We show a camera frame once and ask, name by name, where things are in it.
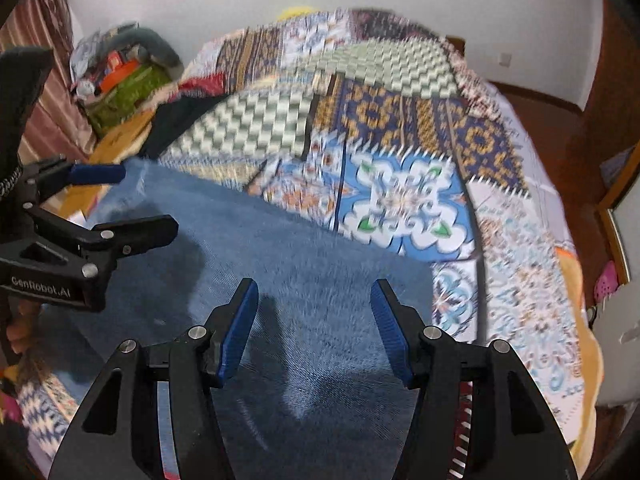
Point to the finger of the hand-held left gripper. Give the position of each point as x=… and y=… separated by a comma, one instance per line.
x=97, y=174
x=145, y=232

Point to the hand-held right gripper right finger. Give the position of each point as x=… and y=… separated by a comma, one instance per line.
x=392, y=335

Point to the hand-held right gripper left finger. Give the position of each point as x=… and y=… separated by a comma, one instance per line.
x=237, y=335

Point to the blue denim pants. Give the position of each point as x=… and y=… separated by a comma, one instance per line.
x=310, y=285

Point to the person's left hand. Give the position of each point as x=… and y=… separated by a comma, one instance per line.
x=24, y=330

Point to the bamboo lap desk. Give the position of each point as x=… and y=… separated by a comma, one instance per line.
x=120, y=140

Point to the striped pink curtain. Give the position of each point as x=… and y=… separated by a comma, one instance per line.
x=60, y=125

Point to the green fabric storage box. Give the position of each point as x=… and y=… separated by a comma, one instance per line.
x=125, y=95

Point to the black folded garment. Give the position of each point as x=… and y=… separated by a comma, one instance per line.
x=170, y=125

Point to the pile of crumpled clothes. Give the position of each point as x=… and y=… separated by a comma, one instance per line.
x=85, y=55

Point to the patchwork printed blanket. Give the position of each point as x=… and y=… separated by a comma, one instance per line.
x=400, y=200

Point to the grey plush pillow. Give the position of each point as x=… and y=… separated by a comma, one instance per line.
x=160, y=42

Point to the orange bed sheet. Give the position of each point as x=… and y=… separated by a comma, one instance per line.
x=590, y=360

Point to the pink slipper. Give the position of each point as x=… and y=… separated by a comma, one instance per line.
x=607, y=280

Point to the wooden framed mirror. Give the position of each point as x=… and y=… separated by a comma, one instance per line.
x=620, y=230

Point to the yellow curved object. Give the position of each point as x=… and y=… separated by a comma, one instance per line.
x=295, y=11

